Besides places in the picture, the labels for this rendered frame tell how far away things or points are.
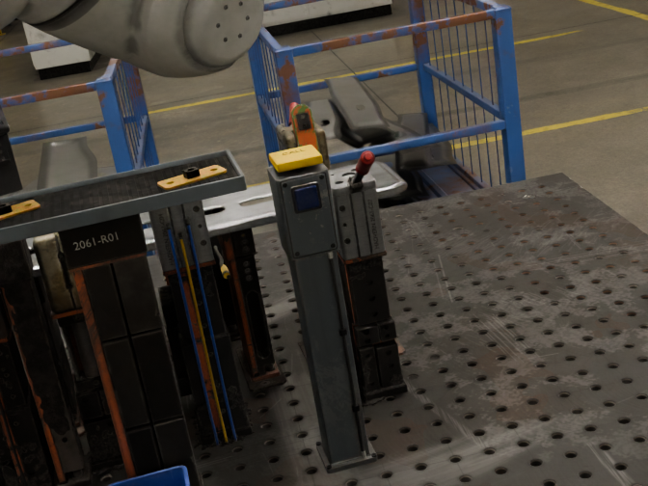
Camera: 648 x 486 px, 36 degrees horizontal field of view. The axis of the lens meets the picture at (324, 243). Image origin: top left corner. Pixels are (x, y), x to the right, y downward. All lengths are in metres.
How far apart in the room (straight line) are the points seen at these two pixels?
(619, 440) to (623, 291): 0.48
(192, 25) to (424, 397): 1.04
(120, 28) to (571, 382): 1.10
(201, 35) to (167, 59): 0.03
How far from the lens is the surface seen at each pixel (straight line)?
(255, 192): 1.71
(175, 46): 0.66
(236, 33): 0.68
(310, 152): 1.30
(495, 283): 1.96
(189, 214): 1.43
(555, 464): 1.43
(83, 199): 1.29
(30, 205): 1.31
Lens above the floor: 1.52
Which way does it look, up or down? 21 degrees down
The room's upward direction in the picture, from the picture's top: 10 degrees counter-clockwise
